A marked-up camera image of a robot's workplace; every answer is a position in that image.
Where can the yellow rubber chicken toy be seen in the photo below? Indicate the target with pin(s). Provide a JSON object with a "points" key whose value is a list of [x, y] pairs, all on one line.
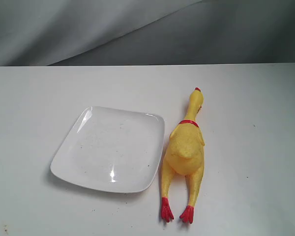
{"points": [[184, 156]]}

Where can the white square plate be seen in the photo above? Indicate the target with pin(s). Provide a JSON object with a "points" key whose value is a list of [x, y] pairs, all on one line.
{"points": [[111, 150]]}

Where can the grey backdrop cloth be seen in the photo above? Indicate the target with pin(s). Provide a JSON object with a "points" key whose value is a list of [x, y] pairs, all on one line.
{"points": [[145, 32]]}

